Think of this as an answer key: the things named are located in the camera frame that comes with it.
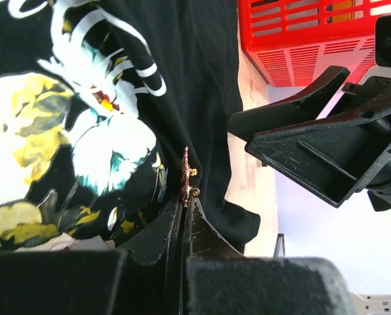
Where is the pink gold brooch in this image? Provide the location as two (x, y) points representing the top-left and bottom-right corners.
(180, 146), (199, 207)

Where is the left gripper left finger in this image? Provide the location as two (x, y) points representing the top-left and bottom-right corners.
(0, 197), (183, 314)

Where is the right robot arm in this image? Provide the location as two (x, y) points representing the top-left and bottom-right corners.
(228, 66), (391, 212)

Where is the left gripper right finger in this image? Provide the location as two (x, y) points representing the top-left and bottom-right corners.
(183, 198), (356, 314)

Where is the red plastic basket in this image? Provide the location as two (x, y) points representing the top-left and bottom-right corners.
(237, 0), (391, 87)

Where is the aluminium frame rail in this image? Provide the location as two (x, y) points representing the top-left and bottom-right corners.
(350, 292), (391, 315)

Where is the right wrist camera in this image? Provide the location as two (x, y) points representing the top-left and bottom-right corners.
(375, 14), (391, 68)

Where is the black floral t-shirt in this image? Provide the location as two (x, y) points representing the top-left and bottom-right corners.
(0, 1), (260, 251)

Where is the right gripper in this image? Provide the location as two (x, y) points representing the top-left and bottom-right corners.
(227, 66), (391, 207)

